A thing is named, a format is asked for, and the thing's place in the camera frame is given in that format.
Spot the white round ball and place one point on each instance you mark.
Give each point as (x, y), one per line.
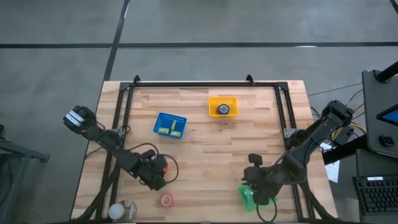
(116, 211)

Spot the blue plastic basket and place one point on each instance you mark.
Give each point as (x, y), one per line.
(180, 123)

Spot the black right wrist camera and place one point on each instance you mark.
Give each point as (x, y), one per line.
(255, 160)

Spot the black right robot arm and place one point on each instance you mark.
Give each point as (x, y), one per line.
(314, 140)

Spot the blue tape roll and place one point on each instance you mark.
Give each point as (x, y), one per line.
(228, 109)

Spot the clear round glass dish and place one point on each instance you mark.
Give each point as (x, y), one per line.
(130, 210)

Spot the red tape roll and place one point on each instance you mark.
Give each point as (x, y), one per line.
(167, 170)
(217, 112)
(161, 200)

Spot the white paper sheet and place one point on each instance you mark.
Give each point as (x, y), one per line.
(332, 172)

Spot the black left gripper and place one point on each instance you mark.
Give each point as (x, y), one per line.
(149, 172)

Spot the black computer keyboard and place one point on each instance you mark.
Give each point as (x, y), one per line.
(377, 196)

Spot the green plastic basket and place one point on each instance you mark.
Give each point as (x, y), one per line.
(244, 202)

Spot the black aluminium table frame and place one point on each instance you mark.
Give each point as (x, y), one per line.
(202, 84)

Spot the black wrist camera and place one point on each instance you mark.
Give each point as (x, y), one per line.
(255, 160)
(149, 154)

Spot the yellow plastic basket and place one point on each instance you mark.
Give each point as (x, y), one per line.
(233, 104)

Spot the blue lit screen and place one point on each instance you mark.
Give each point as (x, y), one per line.
(391, 116)

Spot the black pole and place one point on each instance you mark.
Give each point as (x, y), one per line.
(388, 73)

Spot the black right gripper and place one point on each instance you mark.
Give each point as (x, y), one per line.
(267, 180)

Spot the grey metal stand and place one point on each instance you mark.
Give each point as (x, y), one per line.
(25, 152)

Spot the grey metal mounting plate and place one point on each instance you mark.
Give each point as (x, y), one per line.
(287, 133)

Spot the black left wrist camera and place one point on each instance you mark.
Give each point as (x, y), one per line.
(149, 154)

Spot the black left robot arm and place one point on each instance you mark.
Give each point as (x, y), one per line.
(102, 137)

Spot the dark grey side desk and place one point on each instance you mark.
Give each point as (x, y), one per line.
(373, 102)

